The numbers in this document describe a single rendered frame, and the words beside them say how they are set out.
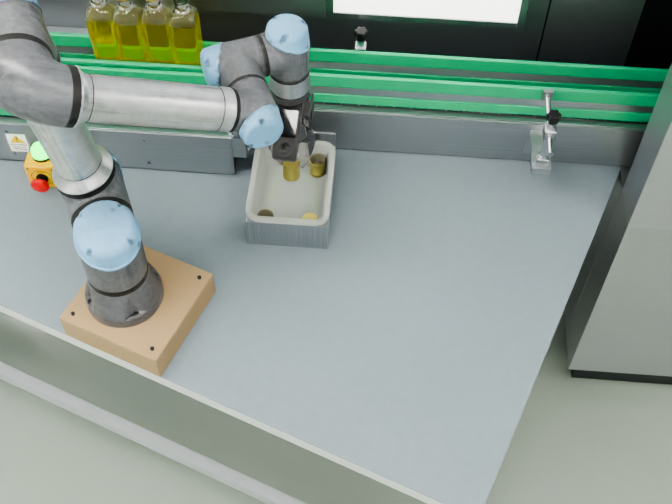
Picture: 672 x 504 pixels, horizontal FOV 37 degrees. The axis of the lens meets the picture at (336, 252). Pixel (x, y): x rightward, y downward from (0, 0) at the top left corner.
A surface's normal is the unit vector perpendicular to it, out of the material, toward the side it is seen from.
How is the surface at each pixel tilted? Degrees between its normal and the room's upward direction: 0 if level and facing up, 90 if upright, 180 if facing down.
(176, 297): 0
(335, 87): 90
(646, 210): 90
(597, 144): 90
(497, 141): 90
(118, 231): 7
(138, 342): 0
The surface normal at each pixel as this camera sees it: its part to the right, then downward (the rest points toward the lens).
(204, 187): 0.00, -0.57
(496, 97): -0.07, 0.82
